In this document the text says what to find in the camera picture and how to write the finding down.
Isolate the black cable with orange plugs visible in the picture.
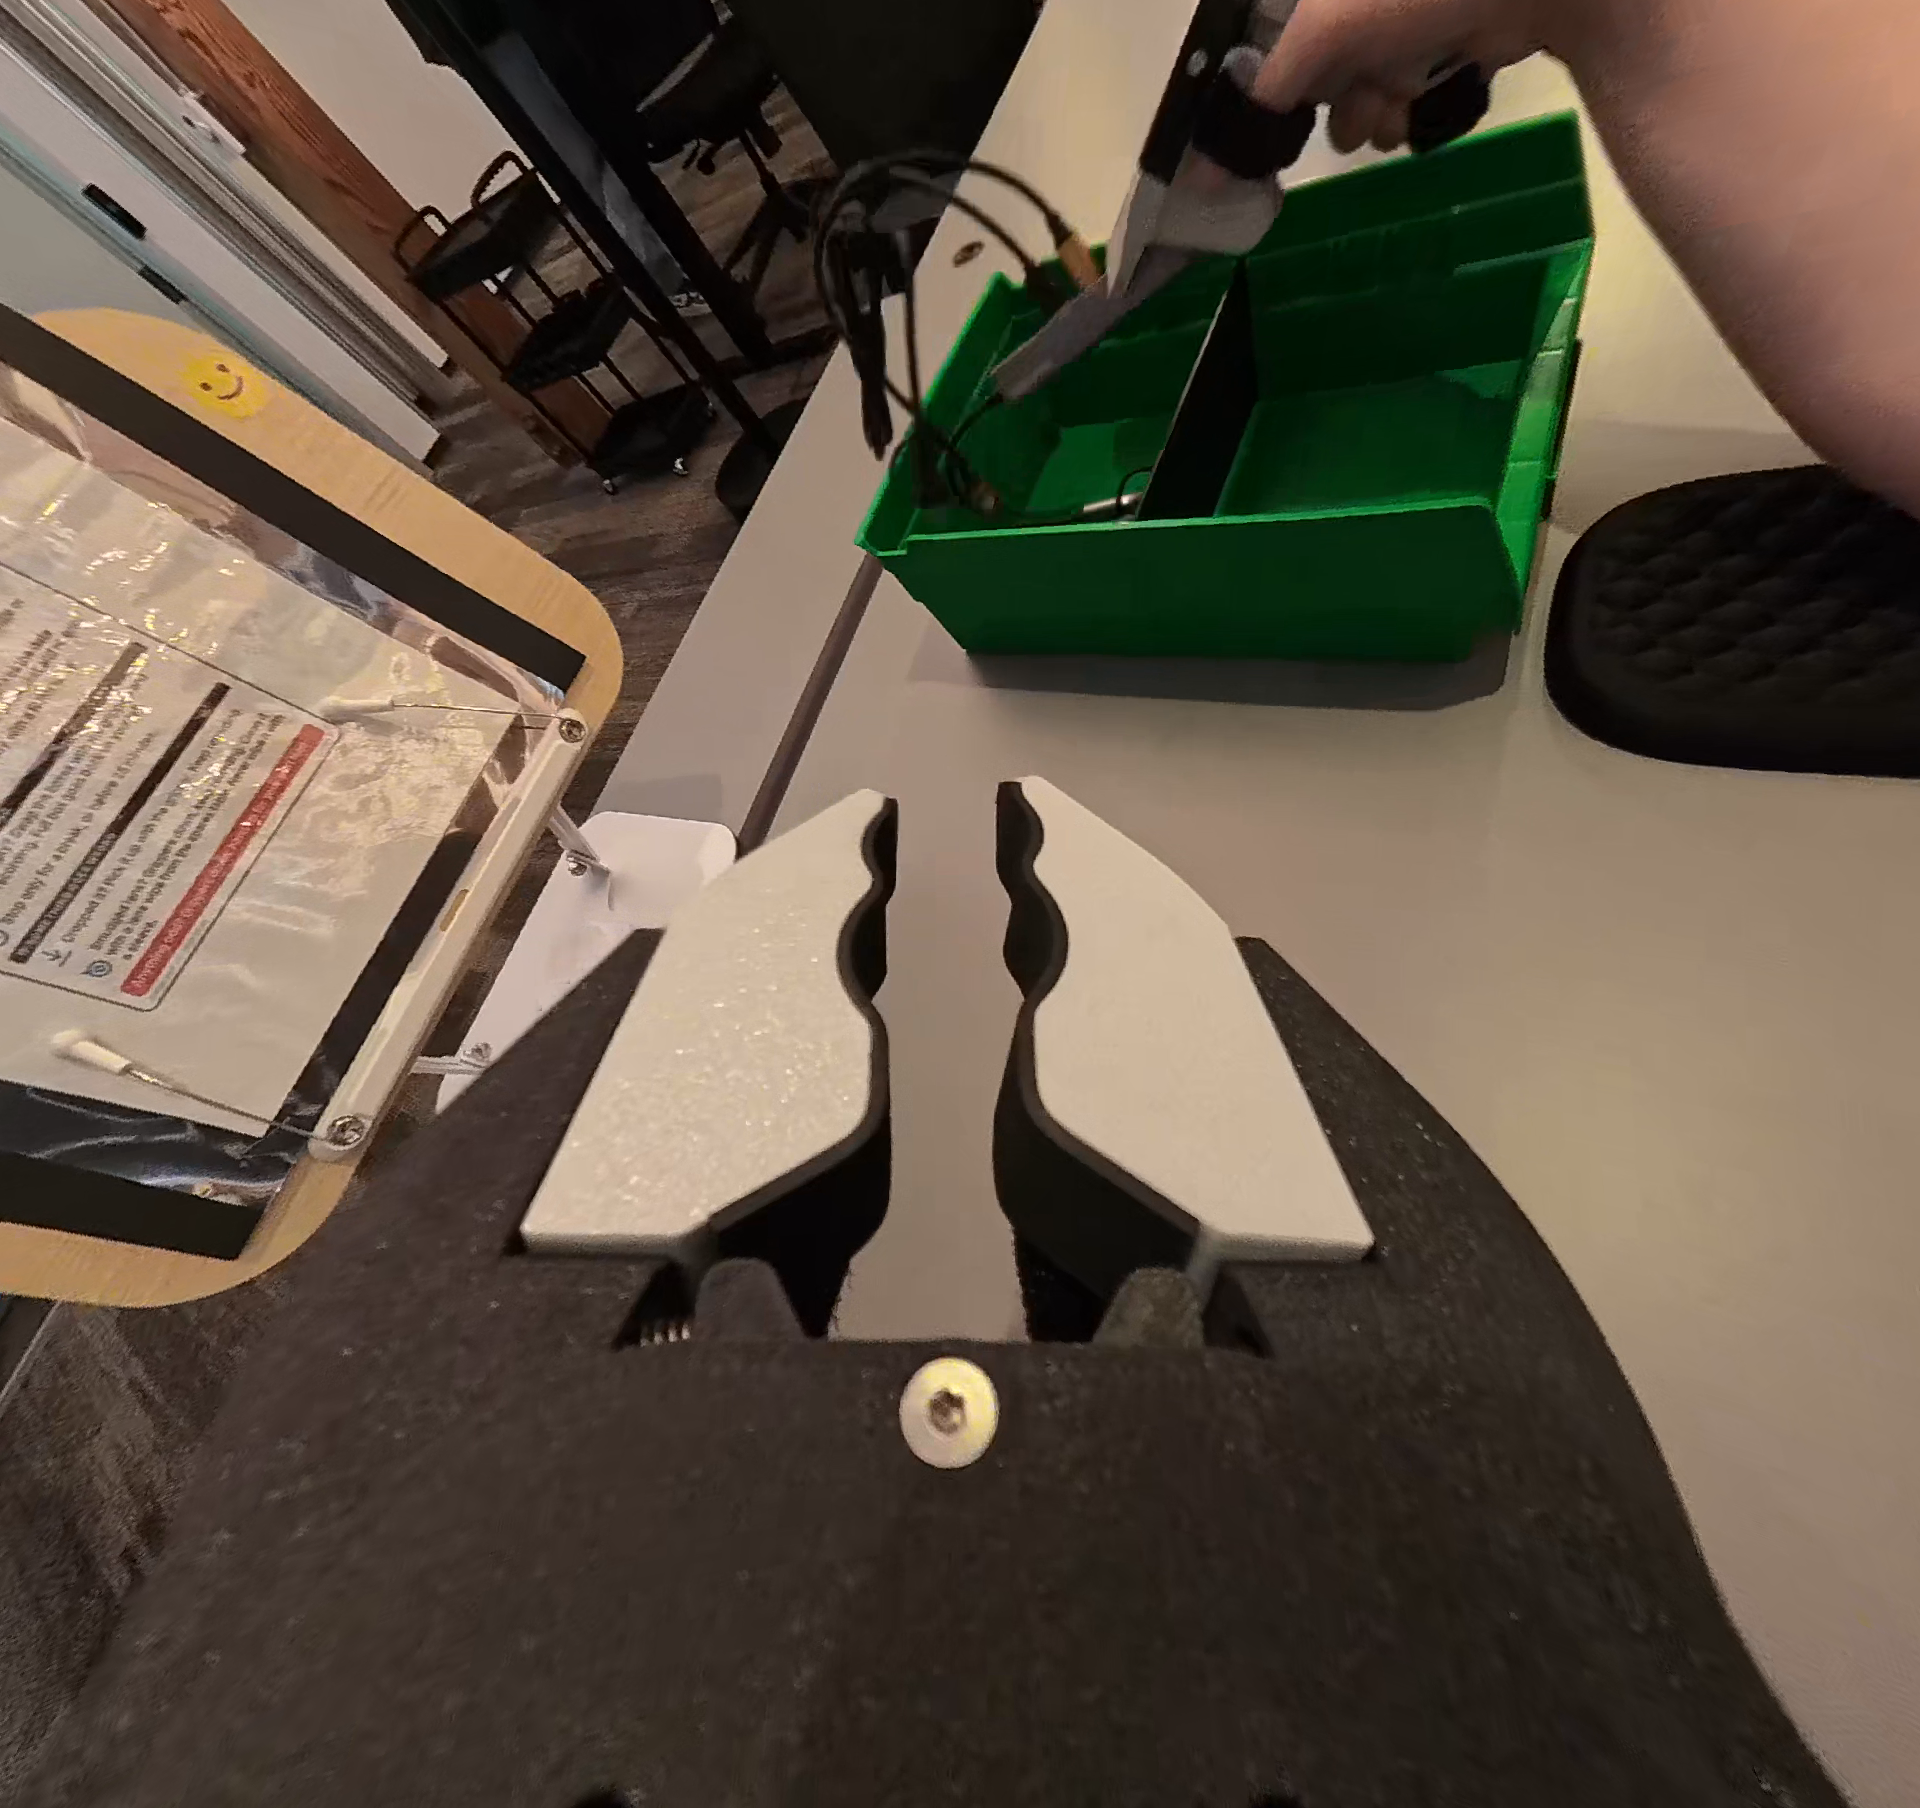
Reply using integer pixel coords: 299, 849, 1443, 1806
817, 153, 1101, 339

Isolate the wire tether with white tip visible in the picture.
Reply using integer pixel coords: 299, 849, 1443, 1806
49, 1026, 364, 1138

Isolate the grey USB hub with cable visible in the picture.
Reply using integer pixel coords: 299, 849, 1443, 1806
894, 389, 1084, 527

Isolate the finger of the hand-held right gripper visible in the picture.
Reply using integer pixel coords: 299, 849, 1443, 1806
1105, 167, 1285, 307
988, 253, 1202, 399

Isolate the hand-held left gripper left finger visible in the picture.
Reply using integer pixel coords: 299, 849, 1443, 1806
517, 788, 904, 1303

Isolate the white panel stand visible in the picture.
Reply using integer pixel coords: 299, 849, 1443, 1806
410, 805, 740, 1072

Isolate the green plastic bin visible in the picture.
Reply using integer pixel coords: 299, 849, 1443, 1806
853, 110, 1597, 669

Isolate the white board panel with rail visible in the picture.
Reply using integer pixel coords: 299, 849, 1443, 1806
0, 0, 450, 470

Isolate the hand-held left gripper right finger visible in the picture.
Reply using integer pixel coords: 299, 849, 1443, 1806
993, 773, 1378, 1317

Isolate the black bordered instruction panel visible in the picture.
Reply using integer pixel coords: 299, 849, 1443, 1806
0, 299, 590, 1263

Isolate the black quilted wrist pad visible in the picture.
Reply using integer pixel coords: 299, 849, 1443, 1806
1543, 463, 1920, 777

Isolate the person's right forearm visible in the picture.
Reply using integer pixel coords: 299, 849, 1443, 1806
1543, 0, 1920, 518

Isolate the black plastic bin divider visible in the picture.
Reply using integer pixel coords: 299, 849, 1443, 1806
1137, 285, 1259, 518

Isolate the black usb-c cable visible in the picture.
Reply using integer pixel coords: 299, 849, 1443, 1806
819, 211, 910, 463

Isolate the black rolling cart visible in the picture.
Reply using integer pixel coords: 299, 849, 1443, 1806
395, 151, 718, 491

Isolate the black office chair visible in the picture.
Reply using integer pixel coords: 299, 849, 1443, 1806
632, 0, 1051, 518

